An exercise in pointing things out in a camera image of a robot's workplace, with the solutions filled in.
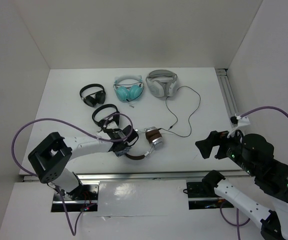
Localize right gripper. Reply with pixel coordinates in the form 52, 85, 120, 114
193, 124, 256, 174

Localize brown silver headphones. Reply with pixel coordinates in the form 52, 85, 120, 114
125, 126, 164, 161

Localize black headphone cable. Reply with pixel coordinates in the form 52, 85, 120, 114
133, 85, 201, 138

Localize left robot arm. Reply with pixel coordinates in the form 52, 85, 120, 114
28, 125, 139, 200

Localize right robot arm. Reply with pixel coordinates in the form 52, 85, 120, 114
195, 131, 288, 240

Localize black headphones near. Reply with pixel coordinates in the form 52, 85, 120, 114
91, 103, 120, 133

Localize black headphones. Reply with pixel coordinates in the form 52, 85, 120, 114
79, 83, 106, 108
91, 103, 120, 133

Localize black headphones far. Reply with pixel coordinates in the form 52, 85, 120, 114
79, 83, 106, 108

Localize teal headphones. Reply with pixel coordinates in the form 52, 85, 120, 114
113, 75, 145, 102

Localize white grey gaming headset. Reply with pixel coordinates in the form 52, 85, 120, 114
145, 69, 178, 98

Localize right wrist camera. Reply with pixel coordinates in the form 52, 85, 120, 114
228, 114, 251, 137

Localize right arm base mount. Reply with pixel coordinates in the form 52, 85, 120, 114
183, 182, 234, 210

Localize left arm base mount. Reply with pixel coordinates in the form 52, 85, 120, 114
51, 181, 100, 213

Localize aluminium rail right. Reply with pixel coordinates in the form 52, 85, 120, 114
215, 68, 238, 117

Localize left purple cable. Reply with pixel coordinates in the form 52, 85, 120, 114
13, 112, 135, 236

